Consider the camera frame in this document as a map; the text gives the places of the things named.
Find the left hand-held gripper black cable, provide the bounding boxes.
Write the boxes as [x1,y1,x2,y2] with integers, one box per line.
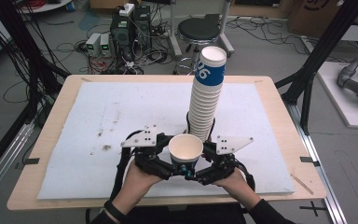
[109,130,145,203]

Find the white power strip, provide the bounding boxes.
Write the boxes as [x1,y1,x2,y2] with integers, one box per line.
[118,2,136,18]

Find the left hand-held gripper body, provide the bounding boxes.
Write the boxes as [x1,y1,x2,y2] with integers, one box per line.
[119,125,175,181]

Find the black floor cables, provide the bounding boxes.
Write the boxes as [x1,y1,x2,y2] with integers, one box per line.
[226,16,309,49]

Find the person's right hand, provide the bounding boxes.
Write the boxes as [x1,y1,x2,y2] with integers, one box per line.
[213,169,264,213]

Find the cardboard box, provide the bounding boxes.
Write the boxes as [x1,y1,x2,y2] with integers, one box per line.
[286,0,344,39]

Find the grey power supply unit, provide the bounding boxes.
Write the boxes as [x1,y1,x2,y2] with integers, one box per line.
[85,33,103,58]
[99,33,113,58]

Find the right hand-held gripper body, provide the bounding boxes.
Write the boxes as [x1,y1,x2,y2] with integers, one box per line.
[202,134,255,187]

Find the aluminium rail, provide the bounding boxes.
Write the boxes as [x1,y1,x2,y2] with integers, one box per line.
[0,119,35,208]
[286,102,349,224]

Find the blue banded paper cup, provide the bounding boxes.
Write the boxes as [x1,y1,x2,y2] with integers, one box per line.
[167,133,205,173]

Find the person's left hand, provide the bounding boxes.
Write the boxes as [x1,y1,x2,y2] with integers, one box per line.
[111,161,165,216]

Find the person's dark clothed lap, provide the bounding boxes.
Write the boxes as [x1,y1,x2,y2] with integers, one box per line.
[120,203,254,224]

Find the tall stack of paper cups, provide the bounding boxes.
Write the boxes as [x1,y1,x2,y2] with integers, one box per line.
[186,45,228,145]

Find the white floor board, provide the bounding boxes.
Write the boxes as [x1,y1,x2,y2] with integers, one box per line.
[316,61,358,131]

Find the black frame post with cables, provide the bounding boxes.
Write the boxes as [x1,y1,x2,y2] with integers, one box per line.
[0,0,71,127]

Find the right hand-held gripper black cable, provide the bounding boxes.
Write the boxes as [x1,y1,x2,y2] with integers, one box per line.
[234,161,256,192]

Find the black wristband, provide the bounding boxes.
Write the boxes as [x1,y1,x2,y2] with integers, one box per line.
[103,200,127,222]

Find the black computer tower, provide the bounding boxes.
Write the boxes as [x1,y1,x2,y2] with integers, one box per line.
[109,12,137,61]
[133,5,152,50]

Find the black round stool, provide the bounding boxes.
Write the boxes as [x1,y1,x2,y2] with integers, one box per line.
[176,17,222,76]

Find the hand-held gripper black cable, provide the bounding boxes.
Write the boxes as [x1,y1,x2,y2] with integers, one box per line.
[109,130,145,203]
[234,161,256,192]

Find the white foam sheet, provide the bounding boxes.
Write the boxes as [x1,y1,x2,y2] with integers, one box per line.
[36,81,296,201]

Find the white round table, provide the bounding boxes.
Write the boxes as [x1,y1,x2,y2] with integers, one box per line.
[18,0,75,14]

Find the tangle of floor cables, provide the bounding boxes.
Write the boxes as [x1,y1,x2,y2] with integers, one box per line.
[55,17,176,76]

